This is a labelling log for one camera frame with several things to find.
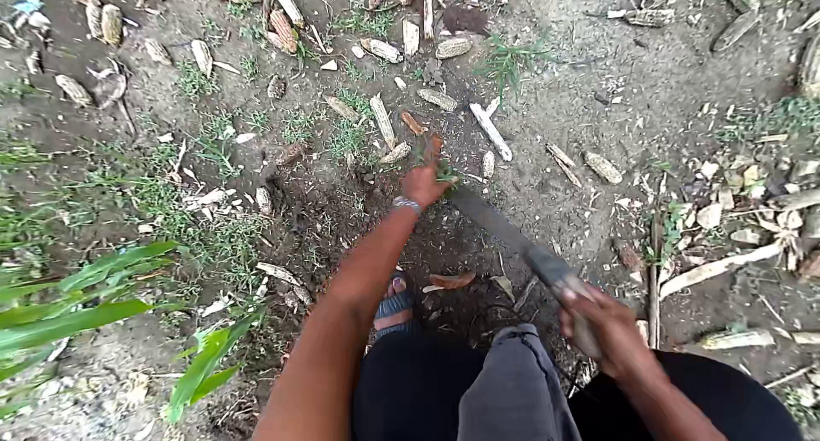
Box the split brown stick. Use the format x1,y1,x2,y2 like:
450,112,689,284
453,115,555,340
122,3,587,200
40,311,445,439
546,143,583,189

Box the green grass tuft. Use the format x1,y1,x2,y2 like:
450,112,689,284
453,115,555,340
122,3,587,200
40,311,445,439
332,2,397,40
475,35,547,102

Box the green broad-leaved plant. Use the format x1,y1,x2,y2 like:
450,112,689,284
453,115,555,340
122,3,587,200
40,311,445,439
165,310,262,424

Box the person's legs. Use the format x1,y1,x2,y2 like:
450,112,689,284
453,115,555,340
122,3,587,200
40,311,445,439
351,269,805,441

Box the machete with dark blade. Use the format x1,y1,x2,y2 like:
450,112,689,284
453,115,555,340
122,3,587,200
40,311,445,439
443,181,603,361

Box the white stick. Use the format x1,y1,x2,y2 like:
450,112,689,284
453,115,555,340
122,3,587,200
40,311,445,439
469,103,513,162

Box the green long-leaved plant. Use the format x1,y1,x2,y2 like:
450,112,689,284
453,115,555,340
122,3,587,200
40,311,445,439
0,240,181,421

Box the person's left hand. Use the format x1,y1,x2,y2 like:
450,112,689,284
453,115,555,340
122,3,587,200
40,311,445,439
402,134,460,214

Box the person's right hand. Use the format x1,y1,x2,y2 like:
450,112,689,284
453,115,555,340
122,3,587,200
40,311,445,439
559,283,657,379

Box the person's right forearm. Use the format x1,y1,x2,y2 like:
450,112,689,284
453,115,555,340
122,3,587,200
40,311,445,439
612,353,730,441

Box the pile of dry husks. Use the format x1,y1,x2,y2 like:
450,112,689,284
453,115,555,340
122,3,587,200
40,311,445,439
669,161,820,245

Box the pale split stalk piece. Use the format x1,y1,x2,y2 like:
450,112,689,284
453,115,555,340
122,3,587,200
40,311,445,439
256,262,302,287

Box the pale corn husk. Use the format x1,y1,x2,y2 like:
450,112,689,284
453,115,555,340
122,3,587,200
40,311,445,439
701,330,776,351

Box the brown dry leaf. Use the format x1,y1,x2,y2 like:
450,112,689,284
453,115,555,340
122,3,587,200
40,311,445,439
429,272,477,290

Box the green grass patch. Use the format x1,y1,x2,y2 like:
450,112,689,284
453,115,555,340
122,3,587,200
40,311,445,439
163,207,273,295

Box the curled dry leaf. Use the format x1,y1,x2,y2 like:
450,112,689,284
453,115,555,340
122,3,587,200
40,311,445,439
88,60,129,110

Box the long brown stick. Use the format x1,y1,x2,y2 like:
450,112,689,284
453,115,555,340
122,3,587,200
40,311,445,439
648,175,667,350

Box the thick pale branch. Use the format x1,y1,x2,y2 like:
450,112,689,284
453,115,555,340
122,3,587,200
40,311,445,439
660,239,786,300

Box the dark reddish corn cob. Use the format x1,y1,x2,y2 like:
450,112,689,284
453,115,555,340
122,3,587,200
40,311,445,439
275,143,308,167
615,239,644,273

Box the pale long stick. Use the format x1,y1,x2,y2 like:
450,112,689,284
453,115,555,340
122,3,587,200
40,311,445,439
267,0,306,29

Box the person's left forearm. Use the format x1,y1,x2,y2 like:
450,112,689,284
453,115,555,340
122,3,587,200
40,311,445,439
252,203,420,441

